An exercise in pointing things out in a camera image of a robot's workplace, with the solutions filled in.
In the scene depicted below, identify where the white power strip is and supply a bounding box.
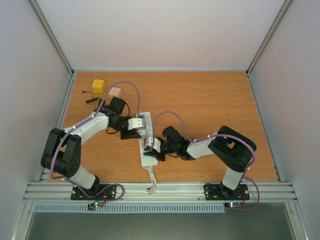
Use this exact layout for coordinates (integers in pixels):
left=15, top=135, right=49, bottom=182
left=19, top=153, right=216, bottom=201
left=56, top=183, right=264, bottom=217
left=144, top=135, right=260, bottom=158
left=136, top=111, right=160, bottom=196

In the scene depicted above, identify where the beige cube plug adapter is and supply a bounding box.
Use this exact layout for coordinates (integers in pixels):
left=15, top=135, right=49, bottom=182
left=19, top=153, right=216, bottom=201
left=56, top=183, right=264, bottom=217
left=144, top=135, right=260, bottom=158
left=107, top=87, right=124, bottom=99

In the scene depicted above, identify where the black power adapter with cable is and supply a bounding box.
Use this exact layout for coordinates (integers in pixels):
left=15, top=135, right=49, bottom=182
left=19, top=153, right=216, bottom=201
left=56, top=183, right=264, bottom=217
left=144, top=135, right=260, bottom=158
left=81, top=90, right=106, bottom=106

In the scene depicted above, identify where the yellow cube plug adapter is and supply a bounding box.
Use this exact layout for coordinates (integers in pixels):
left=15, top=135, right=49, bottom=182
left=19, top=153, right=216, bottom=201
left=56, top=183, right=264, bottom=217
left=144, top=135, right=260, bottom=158
left=91, top=78, right=107, bottom=94

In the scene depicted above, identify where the white grey plug adapter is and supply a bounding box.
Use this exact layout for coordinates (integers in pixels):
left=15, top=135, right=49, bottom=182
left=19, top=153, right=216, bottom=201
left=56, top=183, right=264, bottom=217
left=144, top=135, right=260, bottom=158
left=137, top=127, right=146, bottom=137

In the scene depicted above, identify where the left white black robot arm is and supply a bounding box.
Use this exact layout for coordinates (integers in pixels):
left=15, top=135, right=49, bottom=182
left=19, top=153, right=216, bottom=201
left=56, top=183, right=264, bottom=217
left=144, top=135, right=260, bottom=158
left=40, top=97, right=145, bottom=199

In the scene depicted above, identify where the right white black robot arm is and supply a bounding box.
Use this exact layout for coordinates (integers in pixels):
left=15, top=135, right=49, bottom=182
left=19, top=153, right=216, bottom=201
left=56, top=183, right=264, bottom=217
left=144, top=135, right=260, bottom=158
left=143, top=126, right=257, bottom=200

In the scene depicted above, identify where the left small circuit board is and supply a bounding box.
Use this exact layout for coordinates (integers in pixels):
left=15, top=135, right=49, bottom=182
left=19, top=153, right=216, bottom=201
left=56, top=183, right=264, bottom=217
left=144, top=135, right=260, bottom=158
left=87, top=202, right=104, bottom=211

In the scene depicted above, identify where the small circuit board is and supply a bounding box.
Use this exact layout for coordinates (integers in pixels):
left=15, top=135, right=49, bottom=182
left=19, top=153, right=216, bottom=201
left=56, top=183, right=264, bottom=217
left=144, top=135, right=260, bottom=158
left=87, top=202, right=104, bottom=211
left=224, top=201, right=243, bottom=209

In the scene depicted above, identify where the right small circuit board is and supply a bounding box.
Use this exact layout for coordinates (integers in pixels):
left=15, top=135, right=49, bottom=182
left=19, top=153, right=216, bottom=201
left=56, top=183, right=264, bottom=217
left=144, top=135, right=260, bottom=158
left=224, top=201, right=243, bottom=209

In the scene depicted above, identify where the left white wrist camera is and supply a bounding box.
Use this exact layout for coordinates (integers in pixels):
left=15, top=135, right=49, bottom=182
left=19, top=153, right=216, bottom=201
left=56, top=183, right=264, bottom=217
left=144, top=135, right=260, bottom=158
left=127, top=117, right=146, bottom=130

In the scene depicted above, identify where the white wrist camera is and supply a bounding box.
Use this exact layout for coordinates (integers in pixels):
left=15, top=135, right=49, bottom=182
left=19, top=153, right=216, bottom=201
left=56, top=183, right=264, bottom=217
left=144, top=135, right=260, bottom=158
left=127, top=117, right=146, bottom=130
left=143, top=136, right=161, bottom=152

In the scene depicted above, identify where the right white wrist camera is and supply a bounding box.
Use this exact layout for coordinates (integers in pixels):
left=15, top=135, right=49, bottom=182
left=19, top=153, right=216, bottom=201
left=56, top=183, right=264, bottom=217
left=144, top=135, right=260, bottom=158
left=143, top=136, right=161, bottom=152

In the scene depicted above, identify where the grey slotted cable duct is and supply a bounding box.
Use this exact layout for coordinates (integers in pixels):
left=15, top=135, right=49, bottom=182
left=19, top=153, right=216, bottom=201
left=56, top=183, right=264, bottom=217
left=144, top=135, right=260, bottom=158
left=33, top=202, right=225, bottom=214

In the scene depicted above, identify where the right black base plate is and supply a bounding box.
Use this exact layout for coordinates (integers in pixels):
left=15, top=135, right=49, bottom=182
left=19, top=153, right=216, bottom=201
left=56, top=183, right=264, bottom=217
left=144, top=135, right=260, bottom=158
left=203, top=182, right=250, bottom=201

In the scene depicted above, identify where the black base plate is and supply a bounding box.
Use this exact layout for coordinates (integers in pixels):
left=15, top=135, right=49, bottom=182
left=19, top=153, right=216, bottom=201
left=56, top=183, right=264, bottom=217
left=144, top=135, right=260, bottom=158
left=203, top=182, right=250, bottom=201
left=70, top=184, right=117, bottom=201

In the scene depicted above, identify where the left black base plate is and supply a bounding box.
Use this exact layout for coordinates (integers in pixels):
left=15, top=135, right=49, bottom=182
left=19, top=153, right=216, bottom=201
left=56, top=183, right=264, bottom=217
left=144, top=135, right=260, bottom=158
left=70, top=184, right=117, bottom=201

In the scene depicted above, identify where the aluminium front rail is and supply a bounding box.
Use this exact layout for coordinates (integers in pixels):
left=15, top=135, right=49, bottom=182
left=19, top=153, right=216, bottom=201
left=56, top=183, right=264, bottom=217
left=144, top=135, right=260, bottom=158
left=22, top=181, right=298, bottom=203

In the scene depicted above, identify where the left aluminium frame post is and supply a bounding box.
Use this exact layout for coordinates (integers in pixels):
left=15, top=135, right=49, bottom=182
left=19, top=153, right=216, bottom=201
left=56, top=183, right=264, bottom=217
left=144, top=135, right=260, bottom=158
left=28, top=0, right=74, bottom=76

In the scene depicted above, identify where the aluminium frame post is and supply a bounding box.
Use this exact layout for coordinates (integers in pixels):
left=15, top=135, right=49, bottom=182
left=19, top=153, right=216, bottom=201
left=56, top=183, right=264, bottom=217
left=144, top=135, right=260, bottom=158
left=28, top=0, right=74, bottom=76
left=246, top=0, right=295, bottom=76

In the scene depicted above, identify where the right aluminium frame post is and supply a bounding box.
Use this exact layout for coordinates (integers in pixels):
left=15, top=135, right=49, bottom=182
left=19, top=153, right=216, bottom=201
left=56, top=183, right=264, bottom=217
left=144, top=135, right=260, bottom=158
left=246, top=0, right=295, bottom=76

